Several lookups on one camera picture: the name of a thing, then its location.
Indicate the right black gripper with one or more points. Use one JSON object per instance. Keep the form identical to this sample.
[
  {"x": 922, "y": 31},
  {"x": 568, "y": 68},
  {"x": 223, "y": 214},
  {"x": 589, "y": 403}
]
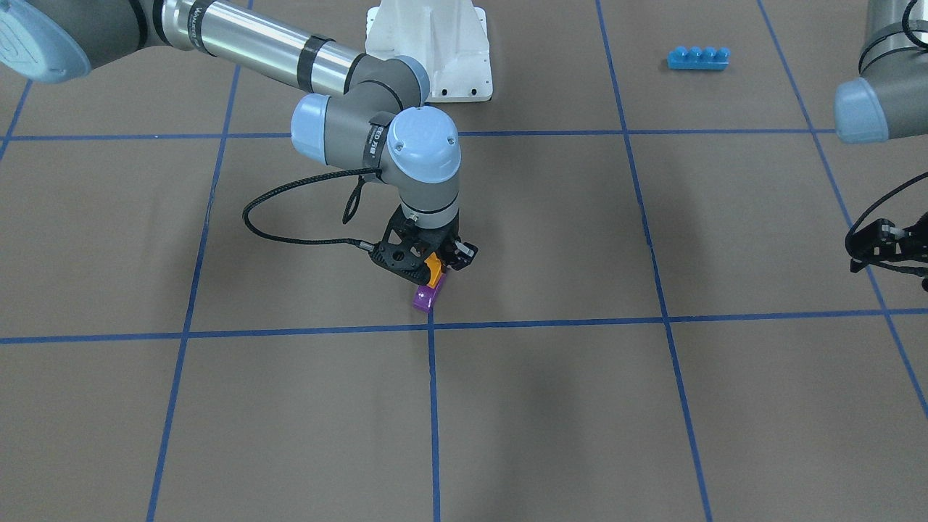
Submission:
[{"x": 447, "y": 242}]

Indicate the orange trapezoid block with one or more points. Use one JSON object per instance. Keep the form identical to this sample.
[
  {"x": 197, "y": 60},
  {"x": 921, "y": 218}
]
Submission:
[{"x": 433, "y": 266}]

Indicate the purple trapezoid block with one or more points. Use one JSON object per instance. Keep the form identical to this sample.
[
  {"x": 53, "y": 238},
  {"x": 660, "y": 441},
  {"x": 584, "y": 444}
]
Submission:
[{"x": 425, "y": 297}]

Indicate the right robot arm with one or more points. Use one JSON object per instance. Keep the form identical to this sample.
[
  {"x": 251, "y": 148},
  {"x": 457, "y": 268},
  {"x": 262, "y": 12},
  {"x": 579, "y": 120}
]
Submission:
[{"x": 363, "y": 116}]

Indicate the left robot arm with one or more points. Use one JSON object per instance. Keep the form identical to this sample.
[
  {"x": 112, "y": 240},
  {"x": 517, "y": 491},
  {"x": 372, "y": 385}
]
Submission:
[{"x": 888, "y": 100}]

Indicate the long blue studded block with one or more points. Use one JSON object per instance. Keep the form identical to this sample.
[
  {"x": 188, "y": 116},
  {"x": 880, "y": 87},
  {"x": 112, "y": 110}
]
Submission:
[{"x": 698, "y": 58}]

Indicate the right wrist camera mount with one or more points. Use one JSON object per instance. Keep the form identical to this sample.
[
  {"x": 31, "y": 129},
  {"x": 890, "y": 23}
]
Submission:
[{"x": 457, "y": 254}]

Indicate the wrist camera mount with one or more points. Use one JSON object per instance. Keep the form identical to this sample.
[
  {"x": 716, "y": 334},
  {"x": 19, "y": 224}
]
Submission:
[
  {"x": 881, "y": 243},
  {"x": 457, "y": 254}
]

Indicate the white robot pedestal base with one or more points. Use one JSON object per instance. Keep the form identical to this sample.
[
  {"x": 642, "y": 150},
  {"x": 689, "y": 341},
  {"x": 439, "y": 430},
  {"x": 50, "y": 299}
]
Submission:
[{"x": 449, "y": 39}]

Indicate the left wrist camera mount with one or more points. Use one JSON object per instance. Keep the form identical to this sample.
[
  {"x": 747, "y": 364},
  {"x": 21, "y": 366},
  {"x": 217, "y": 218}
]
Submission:
[{"x": 881, "y": 243}]

